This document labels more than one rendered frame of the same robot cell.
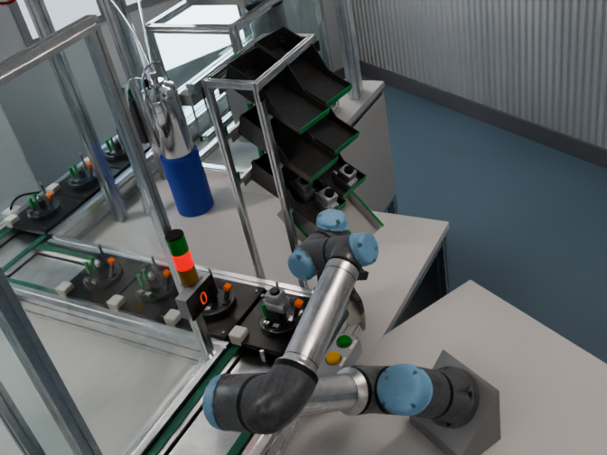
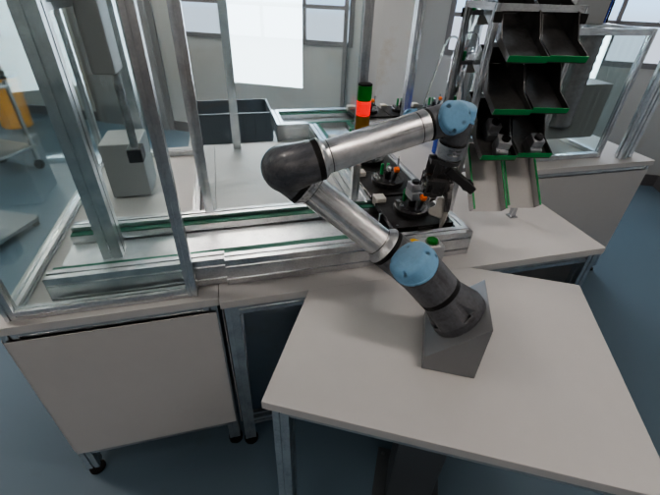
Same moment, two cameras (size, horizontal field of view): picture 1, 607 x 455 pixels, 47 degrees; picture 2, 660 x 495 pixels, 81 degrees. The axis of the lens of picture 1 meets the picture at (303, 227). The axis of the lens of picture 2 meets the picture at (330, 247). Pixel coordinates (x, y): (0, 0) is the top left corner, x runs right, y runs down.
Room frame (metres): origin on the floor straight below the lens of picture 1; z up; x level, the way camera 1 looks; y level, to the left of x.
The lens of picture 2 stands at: (0.38, -0.47, 1.70)
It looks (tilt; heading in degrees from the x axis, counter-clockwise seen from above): 35 degrees down; 39
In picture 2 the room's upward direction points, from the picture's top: 2 degrees clockwise
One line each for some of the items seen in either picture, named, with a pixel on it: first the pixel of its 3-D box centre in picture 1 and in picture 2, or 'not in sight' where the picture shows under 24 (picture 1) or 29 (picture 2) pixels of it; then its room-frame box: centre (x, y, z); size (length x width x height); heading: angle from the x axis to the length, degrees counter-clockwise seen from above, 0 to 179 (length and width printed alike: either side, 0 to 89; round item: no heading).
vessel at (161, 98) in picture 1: (164, 109); (462, 71); (2.57, 0.42, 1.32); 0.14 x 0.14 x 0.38
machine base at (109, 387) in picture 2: not in sight; (163, 279); (1.02, 1.11, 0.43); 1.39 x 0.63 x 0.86; 54
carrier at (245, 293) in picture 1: (211, 294); (388, 173); (1.77, 0.33, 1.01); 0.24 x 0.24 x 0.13; 54
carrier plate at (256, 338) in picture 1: (283, 323); (411, 211); (1.62, 0.12, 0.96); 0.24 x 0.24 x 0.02; 54
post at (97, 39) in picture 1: (159, 218); (363, 67); (1.55, 0.36, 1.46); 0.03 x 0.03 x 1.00; 54
